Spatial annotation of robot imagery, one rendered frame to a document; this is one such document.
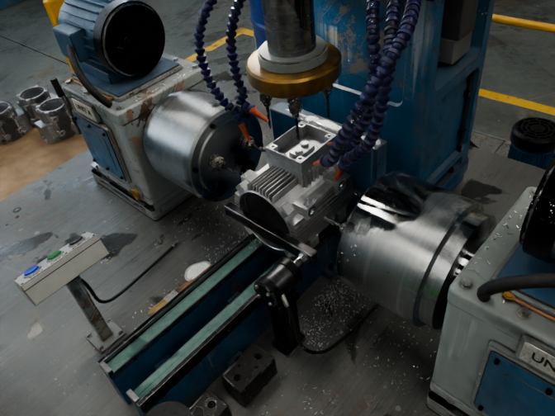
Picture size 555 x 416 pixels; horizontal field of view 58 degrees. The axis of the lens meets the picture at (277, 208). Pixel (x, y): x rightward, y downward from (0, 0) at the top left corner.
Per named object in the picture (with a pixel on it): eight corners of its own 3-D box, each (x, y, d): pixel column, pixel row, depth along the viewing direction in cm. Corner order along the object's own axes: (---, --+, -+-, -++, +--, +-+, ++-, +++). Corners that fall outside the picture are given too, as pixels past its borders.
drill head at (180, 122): (193, 133, 155) (173, 59, 138) (280, 175, 135) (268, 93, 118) (128, 175, 143) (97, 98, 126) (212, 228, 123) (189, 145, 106)
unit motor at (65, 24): (135, 105, 166) (88, -27, 138) (198, 136, 148) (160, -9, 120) (67, 143, 154) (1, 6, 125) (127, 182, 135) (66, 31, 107)
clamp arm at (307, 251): (320, 258, 100) (234, 209, 114) (320, 248, 98) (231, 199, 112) (309, 269, 98) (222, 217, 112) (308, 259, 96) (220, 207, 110)
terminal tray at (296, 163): (302, 146, 117) (300, 120, 112) (339, 162, 111) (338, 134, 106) (268, 172, 111) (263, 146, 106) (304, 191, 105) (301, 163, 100)
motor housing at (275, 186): (295, 189, 129) (287, 127, 116) (354, 219, 119) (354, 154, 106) (240, 234, 119) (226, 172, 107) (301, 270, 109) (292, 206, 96)
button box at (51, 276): (99, 249, 109) (85, 229, 107) (111, 252, 103) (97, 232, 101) (27, 300, 100) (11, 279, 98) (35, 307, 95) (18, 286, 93)
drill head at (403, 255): (372, 219, 118) (374, 132, 102) (551, 306, 96) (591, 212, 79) (305, 286, 106) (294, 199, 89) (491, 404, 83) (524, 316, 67)
